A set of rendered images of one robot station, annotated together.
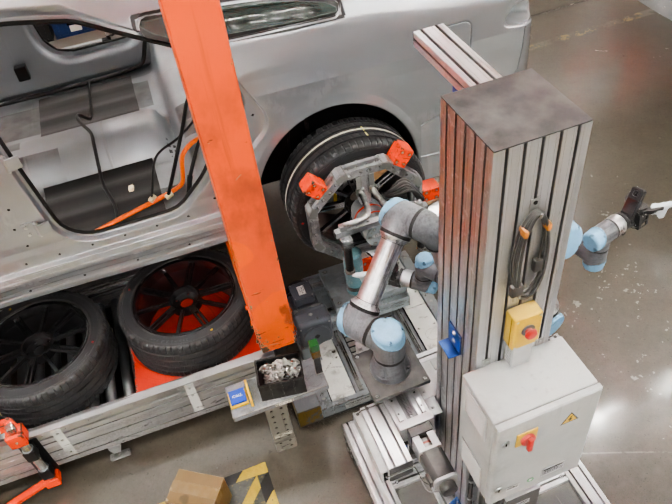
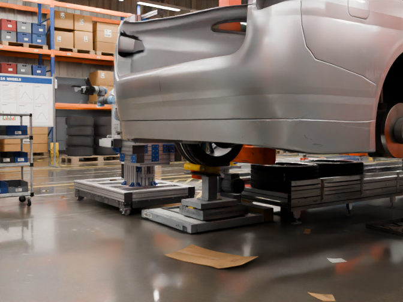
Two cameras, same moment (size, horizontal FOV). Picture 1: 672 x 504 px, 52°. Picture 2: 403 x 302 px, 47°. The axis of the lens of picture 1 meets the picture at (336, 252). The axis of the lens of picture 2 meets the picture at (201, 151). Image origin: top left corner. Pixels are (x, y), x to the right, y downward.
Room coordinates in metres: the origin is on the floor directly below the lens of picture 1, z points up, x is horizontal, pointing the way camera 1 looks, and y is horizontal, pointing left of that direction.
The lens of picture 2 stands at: (6.25, -1.71, 0.87)
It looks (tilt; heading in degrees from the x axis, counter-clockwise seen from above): 3 degrees down; 158
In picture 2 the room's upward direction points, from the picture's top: straight up
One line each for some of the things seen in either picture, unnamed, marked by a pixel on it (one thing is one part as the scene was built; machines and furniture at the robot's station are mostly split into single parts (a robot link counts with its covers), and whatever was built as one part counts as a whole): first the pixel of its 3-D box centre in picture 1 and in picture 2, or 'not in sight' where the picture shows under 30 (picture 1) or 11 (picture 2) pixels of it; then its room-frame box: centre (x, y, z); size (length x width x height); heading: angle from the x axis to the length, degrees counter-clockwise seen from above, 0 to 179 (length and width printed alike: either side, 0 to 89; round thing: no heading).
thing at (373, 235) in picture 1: (371, 220); not in sight; (2.24, -0.18, 0.85); 0.21 x 0.14 x 0.14; 14
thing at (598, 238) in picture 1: (600, 236); (101, 90); (1.61, -0.91, 1.21); 0.11 x 0.08 x 0.09; 120
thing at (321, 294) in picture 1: (354, 291); (213, 209); (2.47, -0.07, 0.13); 0.50 x 0.36 x 0.10; 104
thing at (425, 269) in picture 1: (427, 267); not in sight; (1.85, -0.36, 0.91); 0.11 x 0.08 x 0.11; 46
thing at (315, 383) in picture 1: (276, 388); (220, 166); (1.71, 0.34, 0.44); 0.43 x 0.17 x 0.03; 104
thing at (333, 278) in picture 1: (360, 265); (209, 188); (2.48, -0.12, 0.32); 0.40 x 0.30 x 0.28; 104
